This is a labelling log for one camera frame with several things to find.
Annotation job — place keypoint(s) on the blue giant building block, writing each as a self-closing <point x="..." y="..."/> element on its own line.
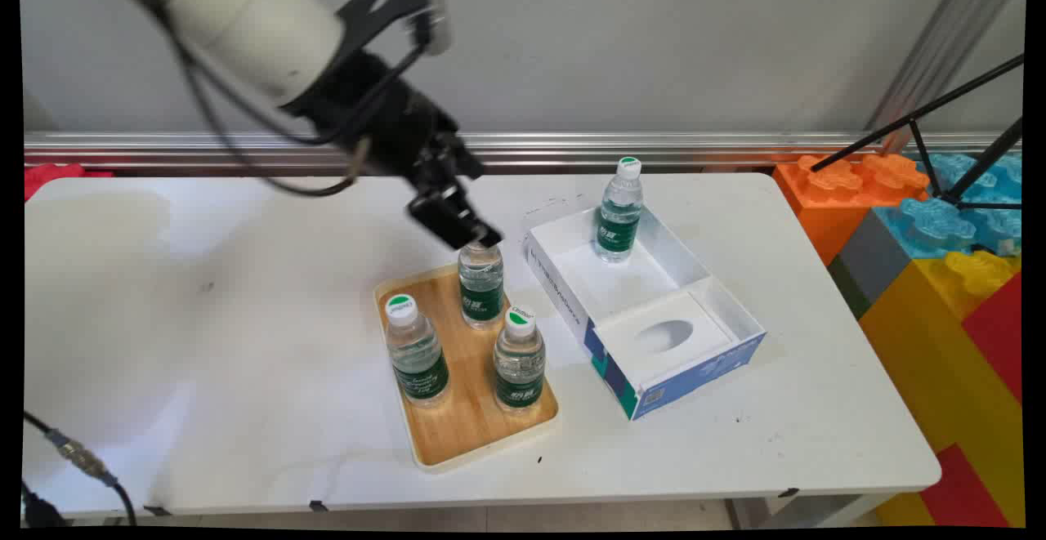
<point x="932" y="225"/>

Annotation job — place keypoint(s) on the orange giant building block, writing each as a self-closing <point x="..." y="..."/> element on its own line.
<point x="833" y="189"/>

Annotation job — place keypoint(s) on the wooden tray with cream rim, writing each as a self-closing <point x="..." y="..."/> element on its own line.
<point x="470" y="409"/>

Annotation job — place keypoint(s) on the red giant building block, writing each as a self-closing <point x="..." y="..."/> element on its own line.
<point x="964" y="491"/>
<point x="1001" y="336"/>

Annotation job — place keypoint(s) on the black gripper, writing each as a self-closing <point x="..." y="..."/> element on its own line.
<point x="384" y="123"/>

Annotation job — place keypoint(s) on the wrist camera with black bracket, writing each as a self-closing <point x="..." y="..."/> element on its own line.
<point x="384" y="1"/>

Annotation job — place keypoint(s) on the black tripod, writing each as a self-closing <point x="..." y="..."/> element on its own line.
<point x="972" y="172"/>

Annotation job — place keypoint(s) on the aluminium rail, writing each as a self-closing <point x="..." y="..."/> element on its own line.
<point x="654" y="148"/>

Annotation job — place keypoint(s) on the yellow giant building block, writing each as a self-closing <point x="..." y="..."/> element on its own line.
<point x="940" y="360"/>

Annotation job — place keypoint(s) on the white and blue cardboard box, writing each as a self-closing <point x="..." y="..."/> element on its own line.
<point x="654" y="336"/>

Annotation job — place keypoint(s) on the clear water bottle green label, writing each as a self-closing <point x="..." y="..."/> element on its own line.
<point x="418" y="356"/>
<point x="619" y="221"/>
<point x="519" y="364"/>
<point x="481" y="291"/>

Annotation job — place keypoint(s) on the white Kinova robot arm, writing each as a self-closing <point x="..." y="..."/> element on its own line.
<point x="245" y="17"/>

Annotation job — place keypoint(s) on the red plastic item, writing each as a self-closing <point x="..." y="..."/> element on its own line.
<point x="53" y="174"/>

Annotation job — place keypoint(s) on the black tape piece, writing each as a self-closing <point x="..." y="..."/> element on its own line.
<point x="319" y="506"/>
<point x="157" y="510"/>
<point x="788" y="493"/>

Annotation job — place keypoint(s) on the grey giant building block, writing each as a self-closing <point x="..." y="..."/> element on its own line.
<point x="870" y="266"/>

